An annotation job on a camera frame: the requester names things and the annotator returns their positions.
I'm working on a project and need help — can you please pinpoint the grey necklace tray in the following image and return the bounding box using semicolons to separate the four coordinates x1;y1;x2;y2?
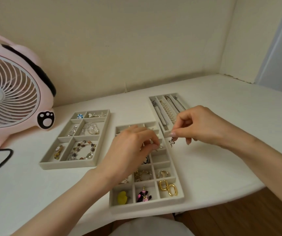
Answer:
148;92;190;137

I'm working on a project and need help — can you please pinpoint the brown stone bead bracelet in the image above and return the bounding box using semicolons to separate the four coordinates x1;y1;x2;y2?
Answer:
67;140;97;161

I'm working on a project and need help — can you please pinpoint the small pearl bead necklace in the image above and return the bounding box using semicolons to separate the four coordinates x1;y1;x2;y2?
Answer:
159;100;177;125

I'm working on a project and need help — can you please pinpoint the white door panel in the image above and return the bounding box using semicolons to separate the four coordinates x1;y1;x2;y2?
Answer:
256;0;282;96

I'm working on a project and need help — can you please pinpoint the person's left hand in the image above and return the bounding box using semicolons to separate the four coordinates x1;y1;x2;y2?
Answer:
95;125;161;187

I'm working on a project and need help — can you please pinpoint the gold round-faced ring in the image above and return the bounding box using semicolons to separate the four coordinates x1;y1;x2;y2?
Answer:
54;145;64;160

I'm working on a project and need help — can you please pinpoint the white table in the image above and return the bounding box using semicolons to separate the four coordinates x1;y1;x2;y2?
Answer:
0;73;282;236

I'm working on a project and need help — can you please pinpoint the person's right forearm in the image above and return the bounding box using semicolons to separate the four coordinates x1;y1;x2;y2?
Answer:
237;137;282;219

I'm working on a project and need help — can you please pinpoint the person's left forearm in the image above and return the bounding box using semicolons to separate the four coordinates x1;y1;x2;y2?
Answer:
12;168;114;236

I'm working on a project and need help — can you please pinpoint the grey earring grid tray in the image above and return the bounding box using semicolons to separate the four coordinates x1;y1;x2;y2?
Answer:
109;121;185;215

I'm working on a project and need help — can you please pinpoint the grey bracelet tray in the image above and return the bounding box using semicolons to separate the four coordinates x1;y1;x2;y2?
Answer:
39;109;111;170

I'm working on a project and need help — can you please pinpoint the person's right hand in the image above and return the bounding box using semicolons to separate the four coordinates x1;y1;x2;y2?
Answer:
170;105;257;150

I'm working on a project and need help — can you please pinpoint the pink black bow earring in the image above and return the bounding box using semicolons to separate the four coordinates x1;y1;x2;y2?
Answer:
136;187;152;203

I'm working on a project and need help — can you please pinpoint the pink animal-shaped desk fan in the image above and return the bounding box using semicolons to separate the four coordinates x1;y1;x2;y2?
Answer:
0;29;57;150

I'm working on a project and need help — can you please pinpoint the white pearl bead bracelet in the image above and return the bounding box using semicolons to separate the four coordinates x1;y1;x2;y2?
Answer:
81;123;100;135

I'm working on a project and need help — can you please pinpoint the gold chunky hoop earring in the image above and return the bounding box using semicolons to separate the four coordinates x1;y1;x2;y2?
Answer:
134;170;154;182

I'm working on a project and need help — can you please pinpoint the brown cord necklace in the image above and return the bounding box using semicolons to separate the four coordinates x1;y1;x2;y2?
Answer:
165;95;181;113

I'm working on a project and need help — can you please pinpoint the silver necklace pink charm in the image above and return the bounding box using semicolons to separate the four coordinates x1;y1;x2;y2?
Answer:
173;95;187;111

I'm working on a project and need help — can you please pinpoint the silver chain necklace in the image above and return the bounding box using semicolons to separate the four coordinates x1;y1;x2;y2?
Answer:
151;99;168;130

